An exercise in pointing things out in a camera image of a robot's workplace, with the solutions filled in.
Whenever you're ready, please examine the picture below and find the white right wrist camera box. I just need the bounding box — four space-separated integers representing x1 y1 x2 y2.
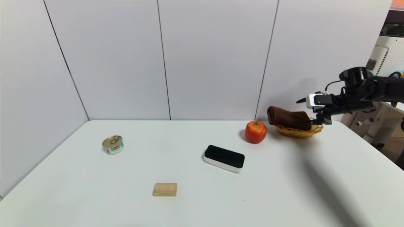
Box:
305 92 329 109

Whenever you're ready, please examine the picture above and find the yellow woven basket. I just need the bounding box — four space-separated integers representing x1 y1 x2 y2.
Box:
275 122 324 139

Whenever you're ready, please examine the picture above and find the red apple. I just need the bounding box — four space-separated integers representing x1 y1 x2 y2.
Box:
245 121 267 144

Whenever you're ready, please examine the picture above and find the small wooden block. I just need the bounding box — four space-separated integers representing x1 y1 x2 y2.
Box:
152 183 178 197

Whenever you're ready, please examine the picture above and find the white side table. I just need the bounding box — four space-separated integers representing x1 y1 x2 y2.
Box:
341 102 404 145

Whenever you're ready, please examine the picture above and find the white table leg crank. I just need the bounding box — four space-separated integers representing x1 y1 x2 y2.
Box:
355 117 374 127

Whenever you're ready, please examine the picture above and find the brown towel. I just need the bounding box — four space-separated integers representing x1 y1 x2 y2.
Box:
267 106 313 131

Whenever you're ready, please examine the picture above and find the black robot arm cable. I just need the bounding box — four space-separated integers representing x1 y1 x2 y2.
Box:
325 79 345 94

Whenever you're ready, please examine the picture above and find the black and white eraser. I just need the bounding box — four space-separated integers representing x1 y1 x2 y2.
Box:
203 145 245 173

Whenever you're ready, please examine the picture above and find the small metal tin can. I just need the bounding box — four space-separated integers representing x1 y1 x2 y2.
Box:
102 135 124 155

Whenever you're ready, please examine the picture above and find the white pegboard panel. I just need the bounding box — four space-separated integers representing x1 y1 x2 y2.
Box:
365 35 404 78

